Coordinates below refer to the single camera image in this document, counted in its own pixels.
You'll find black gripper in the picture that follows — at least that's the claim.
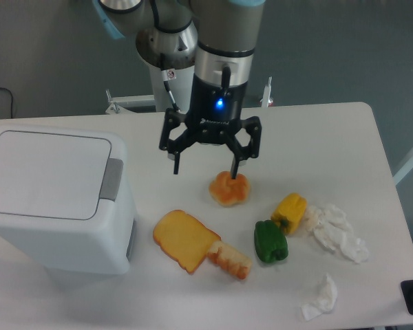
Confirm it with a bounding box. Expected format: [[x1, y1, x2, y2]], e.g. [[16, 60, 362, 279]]
[[158, 67, 263, 181]]

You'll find white push-top trash can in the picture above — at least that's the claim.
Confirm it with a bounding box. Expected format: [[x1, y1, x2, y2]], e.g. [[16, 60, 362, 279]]
[[0, 124, 136, 274]]

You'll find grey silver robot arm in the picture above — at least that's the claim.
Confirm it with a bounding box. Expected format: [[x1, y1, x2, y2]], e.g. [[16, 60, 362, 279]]
[[94, 1, 264, 178]]

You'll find round knotted bread roll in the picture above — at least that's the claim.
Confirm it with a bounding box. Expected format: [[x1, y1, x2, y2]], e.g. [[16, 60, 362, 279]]
[[209, 171, 251, 207]]

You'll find yellow bell pepper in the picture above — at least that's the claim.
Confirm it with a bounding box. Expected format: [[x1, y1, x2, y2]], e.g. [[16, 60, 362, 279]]
[[271, 192, 307, 235]]

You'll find orange toast slice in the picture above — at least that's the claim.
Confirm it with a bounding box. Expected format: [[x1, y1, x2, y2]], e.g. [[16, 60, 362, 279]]
[[153, 210, 221, 274]]

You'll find green bell pepper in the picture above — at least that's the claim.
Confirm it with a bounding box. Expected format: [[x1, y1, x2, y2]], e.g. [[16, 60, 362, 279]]
[[254, 220, 288, 264]]

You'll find crusty bread piece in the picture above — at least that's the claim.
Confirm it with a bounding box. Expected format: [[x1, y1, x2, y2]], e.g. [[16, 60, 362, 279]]
[[206, 241, 253, 280]]

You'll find large crumpled white tissue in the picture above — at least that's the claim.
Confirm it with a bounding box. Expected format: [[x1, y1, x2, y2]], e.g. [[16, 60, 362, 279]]
[[302, 204, 370, 264]]

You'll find small crumpled white tissue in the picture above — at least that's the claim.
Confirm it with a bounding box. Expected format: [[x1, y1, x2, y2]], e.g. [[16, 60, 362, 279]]
[[301, 273, 338, 322]]

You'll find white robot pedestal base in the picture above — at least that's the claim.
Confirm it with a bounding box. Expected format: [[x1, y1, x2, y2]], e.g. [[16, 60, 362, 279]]
[[105, 66, 194, 114]]

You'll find white levelling foot post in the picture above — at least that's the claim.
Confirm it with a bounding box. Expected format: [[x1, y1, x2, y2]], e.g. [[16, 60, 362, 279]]
[[260, 76, 273, 107]]

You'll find black cable on pedestal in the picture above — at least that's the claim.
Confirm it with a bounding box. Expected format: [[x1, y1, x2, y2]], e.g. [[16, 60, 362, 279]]
[[159, 53, 182, 113]]

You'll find black floor cable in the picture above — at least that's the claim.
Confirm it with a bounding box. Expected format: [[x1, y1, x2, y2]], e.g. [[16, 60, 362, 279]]
[[0, 87, 14, 118]]

